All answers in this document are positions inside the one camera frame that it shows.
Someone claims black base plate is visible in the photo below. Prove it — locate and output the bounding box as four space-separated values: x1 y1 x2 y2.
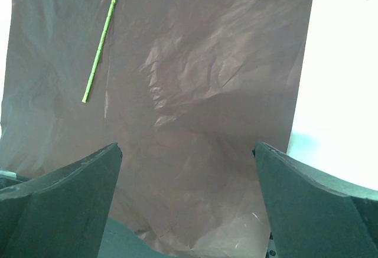
0 169 178 258

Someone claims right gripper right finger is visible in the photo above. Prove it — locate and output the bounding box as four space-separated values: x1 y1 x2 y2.
253 142 377 257

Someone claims red wrapping paper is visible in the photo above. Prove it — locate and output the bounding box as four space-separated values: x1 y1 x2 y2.
1 0 312 257

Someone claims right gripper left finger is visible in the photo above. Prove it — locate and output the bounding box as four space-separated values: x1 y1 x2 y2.
1 143 122 257

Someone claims artificial flower bouquet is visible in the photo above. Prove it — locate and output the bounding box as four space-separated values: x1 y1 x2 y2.
82 0 118 103

